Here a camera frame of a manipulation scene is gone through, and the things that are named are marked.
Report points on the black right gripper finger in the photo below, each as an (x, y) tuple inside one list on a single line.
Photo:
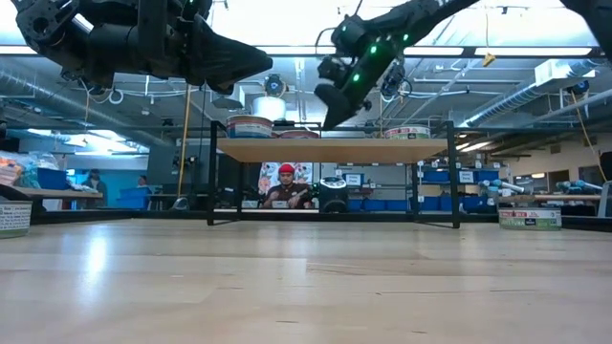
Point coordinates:
[(334, 107)]

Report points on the blue storage bin white label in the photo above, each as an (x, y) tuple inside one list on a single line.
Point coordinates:
[(487, 176)]

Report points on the grey metal cabinet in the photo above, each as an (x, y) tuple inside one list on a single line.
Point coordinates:
[(162, 167)]

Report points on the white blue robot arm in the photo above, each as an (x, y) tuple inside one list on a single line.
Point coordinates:
[(507, 186), (581, 186)]

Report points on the fluorescent ceiling lamp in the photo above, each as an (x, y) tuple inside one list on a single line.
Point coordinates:
[(473, 146), (105, 141)]

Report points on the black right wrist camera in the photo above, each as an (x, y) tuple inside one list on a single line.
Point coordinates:
[(331, 67)]

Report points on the person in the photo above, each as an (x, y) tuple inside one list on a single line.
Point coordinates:
[(142, 181), (287, 193), (94, 186)]

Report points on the white blue label sign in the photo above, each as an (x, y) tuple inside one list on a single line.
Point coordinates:
[(354, 179)]

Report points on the wooden workbench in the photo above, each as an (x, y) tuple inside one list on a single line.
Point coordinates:
[(57, 192), (545, 197)]

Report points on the colourful snack bags pile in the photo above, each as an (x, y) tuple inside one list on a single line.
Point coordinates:
[(14, 169)]

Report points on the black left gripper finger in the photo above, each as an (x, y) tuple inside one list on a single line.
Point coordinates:
[(229, 57)]

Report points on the green white tuna can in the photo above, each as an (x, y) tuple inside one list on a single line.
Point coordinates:
[(526, 221), (14, 217), (406, 133)]

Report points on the round black ceiling camera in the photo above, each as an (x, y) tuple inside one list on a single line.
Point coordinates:
[(275, 85)]

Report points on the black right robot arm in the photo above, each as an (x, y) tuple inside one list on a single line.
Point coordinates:
[(430, 14)]

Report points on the wooden shelf black frame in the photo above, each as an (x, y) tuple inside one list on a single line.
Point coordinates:
[(334, 150)]

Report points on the black aluminium table frame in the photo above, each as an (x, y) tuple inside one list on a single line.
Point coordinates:
[(119, 216)]

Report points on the white cylindrical lamp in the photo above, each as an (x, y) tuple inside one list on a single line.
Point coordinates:
[(268, 109)]

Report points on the yellow hanging tag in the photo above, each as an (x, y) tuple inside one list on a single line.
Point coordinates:
[(488, 60)]

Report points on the silver ventilation duct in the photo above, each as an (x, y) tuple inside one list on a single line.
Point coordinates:
[(516, 98), (48, 102)]

